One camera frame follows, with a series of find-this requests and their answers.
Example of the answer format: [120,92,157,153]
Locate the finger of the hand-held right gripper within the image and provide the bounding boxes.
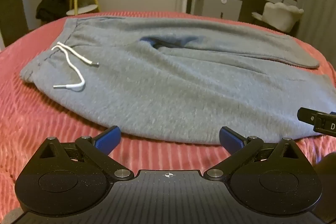
[297,107,336,138]

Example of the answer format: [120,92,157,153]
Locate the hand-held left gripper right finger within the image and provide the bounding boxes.
[203,126,305,182]

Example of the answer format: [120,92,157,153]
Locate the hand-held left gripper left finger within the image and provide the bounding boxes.
[35,126,134,182]

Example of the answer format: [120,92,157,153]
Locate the grey fleece pants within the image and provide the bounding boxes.
[20,16,336,146]

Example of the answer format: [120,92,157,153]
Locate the red ribbed blanket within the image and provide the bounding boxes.
[0,11,336,215]

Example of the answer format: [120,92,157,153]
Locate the white shell-shaped chair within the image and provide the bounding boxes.
[251,1,305,33]

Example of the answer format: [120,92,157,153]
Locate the grey small cabinet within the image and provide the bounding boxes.
[196,0,243,21]

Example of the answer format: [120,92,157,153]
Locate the dark clothing pile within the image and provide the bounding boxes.
[35,0,70,21]

